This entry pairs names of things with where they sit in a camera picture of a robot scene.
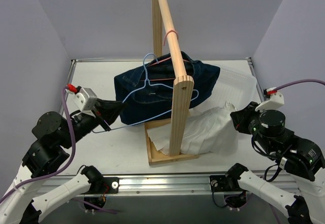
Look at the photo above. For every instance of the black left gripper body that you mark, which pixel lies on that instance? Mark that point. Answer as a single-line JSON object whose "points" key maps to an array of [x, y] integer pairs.
{"points": [[102, 113]]}

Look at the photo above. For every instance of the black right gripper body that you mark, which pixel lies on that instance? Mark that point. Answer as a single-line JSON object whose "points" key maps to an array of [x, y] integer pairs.
{"points": [[244, 120]]}

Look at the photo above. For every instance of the white pleated skirt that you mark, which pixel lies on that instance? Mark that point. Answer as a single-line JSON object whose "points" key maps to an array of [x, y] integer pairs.
{"points": [[209, 131]]}

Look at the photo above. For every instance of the dark blue denim skirt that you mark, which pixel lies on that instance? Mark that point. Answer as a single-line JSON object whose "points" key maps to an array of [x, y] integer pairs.
{"points": [[152, 100]]}

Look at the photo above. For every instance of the pink wire hanger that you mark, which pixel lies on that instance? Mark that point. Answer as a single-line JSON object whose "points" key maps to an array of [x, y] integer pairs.
{"points": [[163, 69]]}

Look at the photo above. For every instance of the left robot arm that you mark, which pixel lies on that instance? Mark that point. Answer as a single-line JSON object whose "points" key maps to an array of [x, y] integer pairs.
{"points": [[51, 153]]}

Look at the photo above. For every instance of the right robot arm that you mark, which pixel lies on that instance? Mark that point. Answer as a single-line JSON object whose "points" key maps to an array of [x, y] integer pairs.
{"points": [[301, 158]]}

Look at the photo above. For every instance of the white perforated plastic basket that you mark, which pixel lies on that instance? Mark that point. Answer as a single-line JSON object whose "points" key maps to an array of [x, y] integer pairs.
{"points": [[235, 87]]}

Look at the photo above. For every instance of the wooden clothes rack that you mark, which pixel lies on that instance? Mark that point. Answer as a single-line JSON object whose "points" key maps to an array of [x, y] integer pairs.
{"points": [[164, 32]]}

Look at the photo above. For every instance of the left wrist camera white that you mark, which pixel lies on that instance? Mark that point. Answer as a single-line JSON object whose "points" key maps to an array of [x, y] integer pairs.
{"points": [[84, 98]]}

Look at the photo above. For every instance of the aluminium mounting rail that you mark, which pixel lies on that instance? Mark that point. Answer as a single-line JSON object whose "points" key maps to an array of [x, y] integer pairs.
{"points": [[166, 185]]}

